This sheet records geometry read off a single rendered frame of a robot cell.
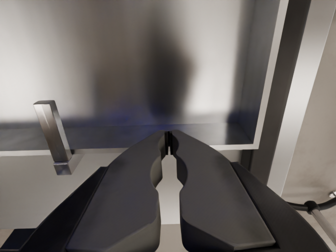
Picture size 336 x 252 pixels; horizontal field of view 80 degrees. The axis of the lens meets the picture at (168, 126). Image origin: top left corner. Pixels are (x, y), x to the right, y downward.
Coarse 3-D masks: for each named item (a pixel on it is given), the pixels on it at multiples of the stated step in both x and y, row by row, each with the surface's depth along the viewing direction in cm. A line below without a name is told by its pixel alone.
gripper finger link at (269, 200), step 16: (240, 176) 8; (256, 192) 8; (272, 192) 8; (256, 208) 7; (272, 208) 7; (288, 208) 7; (272, 224) 6; (288, 224) 6; (304, 224) 6; (288, 240) 6; (304, 240) 6; (320, 240) 6
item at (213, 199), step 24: (192, 144) 11; (192, 168) 9; (216, 168) 9; (192, 192) 8; (216, 192) 8; (240, 192) 8; (192, 216) 7; (216, 216) 7; (240, 216) 7; (192, 240) 7; (216, 240) 6; (240, 240) 6; (264, 240) 6
